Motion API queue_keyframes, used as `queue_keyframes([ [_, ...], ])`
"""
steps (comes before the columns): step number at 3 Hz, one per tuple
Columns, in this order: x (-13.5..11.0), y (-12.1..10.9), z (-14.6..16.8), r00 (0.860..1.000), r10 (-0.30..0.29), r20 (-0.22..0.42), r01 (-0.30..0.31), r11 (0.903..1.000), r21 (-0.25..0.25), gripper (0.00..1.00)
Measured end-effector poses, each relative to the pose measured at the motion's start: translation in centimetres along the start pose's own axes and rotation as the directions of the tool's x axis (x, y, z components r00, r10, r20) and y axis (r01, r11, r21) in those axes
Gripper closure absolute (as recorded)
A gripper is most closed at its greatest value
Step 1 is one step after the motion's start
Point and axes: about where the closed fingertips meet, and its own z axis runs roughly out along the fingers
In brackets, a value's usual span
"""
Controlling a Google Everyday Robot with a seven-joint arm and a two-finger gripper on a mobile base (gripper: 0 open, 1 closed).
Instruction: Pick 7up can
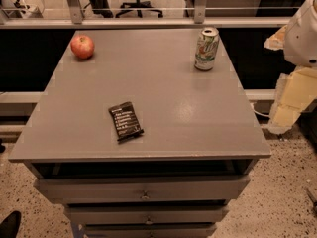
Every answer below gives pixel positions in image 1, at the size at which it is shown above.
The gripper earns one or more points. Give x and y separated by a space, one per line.
302 40

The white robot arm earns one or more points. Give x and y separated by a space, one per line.
298 38

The white green 7up can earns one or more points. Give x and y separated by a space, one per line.
206 48

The middle grey drawer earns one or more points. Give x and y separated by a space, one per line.
146 214

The grey drawer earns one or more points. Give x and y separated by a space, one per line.
150 189
195 230
146 214

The grey drawer cabinet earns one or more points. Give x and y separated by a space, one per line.
195 123

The black snack bar wrapper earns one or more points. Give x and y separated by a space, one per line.
125 121

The red apple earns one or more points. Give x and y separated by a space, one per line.
82 46

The bottom grey drawer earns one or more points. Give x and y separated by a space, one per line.
195 230

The top grey drawer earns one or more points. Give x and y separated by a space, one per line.
150 189

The black shoe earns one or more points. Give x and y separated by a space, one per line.
9 227

